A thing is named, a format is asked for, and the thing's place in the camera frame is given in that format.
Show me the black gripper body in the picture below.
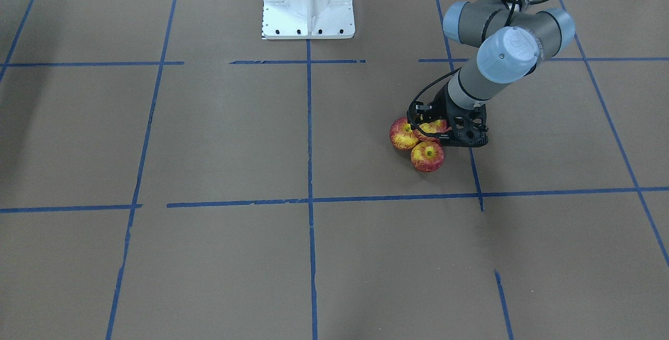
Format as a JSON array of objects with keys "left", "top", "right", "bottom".
[{"left": 428, "top": 85, "right": 487, "bottom": 123}]

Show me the lone red yellow apple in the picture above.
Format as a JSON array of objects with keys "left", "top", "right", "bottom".
[{"left": 413, "top": 121, "right": 440, "bottom": 144}]

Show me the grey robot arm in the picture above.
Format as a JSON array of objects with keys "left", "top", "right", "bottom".
[{"left": 407, "top": 0, "right": 575, "bottom": 148}]

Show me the back red yellow apple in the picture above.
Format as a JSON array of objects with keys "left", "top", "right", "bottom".
[{"left": 433, "top": 119, "right": 452, "bottom": 134}]

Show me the front red yellow apple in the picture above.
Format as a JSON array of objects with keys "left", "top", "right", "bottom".
[{"left": 409, "top": 142, "right": 444, "bottom": 173}]

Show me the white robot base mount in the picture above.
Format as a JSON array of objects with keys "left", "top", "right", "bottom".
[{"left": 261, "top": 0, "right": 356, "bottom": 40}]

